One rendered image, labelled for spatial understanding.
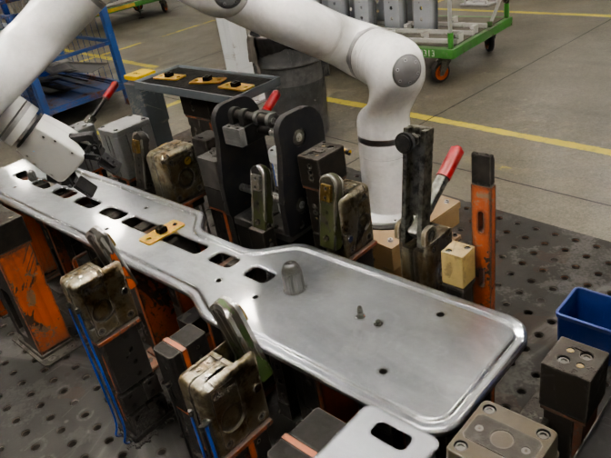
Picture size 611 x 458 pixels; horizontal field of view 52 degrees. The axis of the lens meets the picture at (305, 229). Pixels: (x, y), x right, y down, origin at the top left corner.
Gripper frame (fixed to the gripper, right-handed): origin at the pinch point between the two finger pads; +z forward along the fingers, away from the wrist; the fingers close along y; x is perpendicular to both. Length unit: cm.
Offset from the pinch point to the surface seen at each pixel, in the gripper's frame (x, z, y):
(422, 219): -20, 30, 53
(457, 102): 291, 204, -52
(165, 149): 14.4, 8.3, 2.6
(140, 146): 16.3, 4.7, -2.9
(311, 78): 251, 107, -94
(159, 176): 9.9, 10.3, -0.6
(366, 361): -41, 29, 45
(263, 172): -2.6, 17.8, 27.6
